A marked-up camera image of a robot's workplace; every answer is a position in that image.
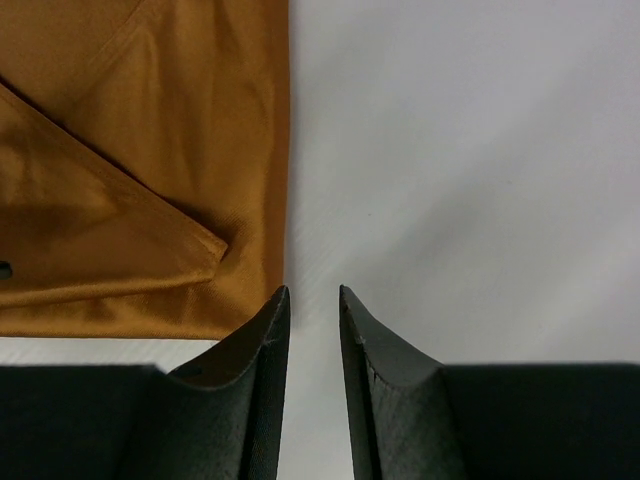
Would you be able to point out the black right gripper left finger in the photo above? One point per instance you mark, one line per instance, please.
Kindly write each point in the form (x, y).
(218, 416)

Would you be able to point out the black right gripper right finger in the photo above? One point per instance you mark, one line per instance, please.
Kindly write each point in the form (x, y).
(412, 417)

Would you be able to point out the orange cloth napkin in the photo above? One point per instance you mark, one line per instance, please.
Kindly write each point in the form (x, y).
(144, 165)

